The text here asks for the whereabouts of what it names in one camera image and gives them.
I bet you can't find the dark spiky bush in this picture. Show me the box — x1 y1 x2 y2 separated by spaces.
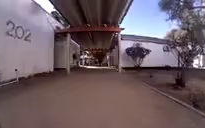
124 42 153 70

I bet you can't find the reddish concrete path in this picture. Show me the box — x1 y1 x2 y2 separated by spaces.
0 66 205 128

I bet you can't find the covered walkway roof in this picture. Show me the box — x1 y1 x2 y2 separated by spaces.
49 0 134 51

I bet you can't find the long white building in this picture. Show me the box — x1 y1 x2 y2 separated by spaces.
109 34 205 70

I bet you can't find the bare dirt bed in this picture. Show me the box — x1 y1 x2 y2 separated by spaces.
123 68 205 118

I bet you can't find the white building with pipe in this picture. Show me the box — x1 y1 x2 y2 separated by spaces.
0 0 81 88

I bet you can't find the concrete kerb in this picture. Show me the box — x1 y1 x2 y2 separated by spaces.
141 81 205 123

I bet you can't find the sparse grey-green tree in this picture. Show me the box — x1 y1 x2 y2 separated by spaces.
158 0 205 89

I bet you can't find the grey canopy post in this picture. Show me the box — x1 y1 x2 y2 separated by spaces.
65 32 72 75
117 32 123 73

